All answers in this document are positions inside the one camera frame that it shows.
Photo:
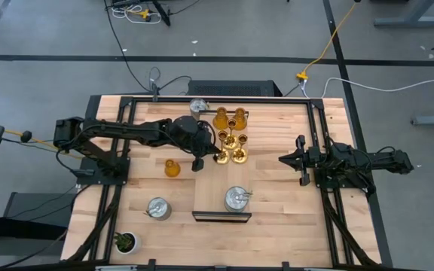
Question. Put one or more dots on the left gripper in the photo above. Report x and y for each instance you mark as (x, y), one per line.
(187, 130)

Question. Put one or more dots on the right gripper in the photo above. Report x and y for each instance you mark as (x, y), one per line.
(316, 160)

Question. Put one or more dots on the brass candlestick holder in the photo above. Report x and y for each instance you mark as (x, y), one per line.
(222, 158)
(239, 156)
(232, 123)

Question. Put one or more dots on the amber ribbed glass candle holder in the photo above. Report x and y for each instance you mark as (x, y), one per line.
(172, 169)
(240, 120)
(220, 120)

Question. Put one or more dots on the silver ribbed tin candle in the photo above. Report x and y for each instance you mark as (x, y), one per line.
(198, 105)
(236, 199)
(159, 209)

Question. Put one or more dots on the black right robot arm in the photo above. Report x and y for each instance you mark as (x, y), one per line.
(382, 160)

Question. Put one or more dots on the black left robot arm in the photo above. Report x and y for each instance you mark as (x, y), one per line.
(126, 130)

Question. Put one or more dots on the black perforated computer case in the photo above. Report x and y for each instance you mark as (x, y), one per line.
(236, 88)

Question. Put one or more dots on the small potted green plant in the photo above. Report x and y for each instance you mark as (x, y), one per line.
(124, 242)

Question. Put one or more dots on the black stand leg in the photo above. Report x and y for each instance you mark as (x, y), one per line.
(162, 15)

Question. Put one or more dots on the wooden shelf riser black frame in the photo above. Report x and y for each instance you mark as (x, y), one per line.
(217, 184)

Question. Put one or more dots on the black aluminium table frame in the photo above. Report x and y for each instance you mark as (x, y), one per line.
(258, 100)

